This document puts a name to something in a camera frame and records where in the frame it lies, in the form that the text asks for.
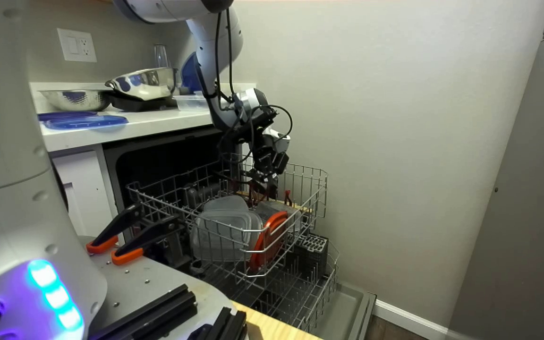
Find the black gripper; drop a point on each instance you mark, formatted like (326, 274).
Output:
(268, 146)

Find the red plastic lid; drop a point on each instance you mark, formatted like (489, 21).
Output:
(269, 242)

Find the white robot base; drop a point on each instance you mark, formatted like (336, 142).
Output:
(50, 289)

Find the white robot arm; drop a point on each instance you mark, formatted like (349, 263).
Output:
(218, 36)

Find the small dark blue lid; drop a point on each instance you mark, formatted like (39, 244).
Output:
(190, 74)

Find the white lower dishrack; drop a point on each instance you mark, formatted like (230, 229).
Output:
(288, 293)

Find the open dishwasher door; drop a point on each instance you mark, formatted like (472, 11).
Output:
(347, 312)

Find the blue flat lid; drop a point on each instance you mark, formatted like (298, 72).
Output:
(81, 119)

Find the clear plastic container upper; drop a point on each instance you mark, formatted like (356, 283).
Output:
(224, 223)

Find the clear plastic container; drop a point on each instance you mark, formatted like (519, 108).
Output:
(228, 255)
(224, 223)

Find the clear plastic container lower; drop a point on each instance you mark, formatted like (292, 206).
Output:
(228, 255)

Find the black cutlery basket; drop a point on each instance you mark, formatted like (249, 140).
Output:
(313, 255)

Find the steel mixing bowl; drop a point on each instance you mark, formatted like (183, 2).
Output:
(143, 89)

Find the black orange clamp right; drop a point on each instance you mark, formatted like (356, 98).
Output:
(137, 246)

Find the grey side door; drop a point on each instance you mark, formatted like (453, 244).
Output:
(504, 289)

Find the black aluminium rail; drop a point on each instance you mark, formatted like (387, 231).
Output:
(154, 319)

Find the wall power outlet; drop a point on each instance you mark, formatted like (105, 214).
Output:
(77, 45)

